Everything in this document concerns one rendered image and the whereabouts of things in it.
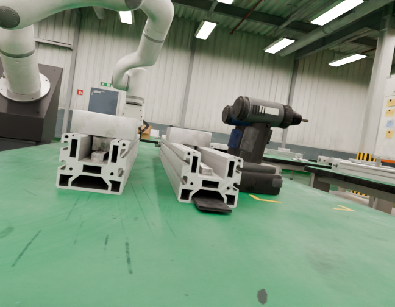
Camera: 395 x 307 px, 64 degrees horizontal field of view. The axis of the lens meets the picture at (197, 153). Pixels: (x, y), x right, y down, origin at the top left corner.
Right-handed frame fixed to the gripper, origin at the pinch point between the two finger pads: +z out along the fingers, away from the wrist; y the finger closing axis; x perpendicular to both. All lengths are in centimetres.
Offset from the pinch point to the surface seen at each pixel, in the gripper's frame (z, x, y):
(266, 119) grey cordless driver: -11, 80, -34
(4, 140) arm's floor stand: 7.3, 19.0, 45.1
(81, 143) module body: -1, 98, 2
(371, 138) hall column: -65, -572, -558
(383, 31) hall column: -338, -598, -557
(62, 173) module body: 4, 99, 4
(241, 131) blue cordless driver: -8, 57, -35
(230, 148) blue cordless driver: -3, 56, -33
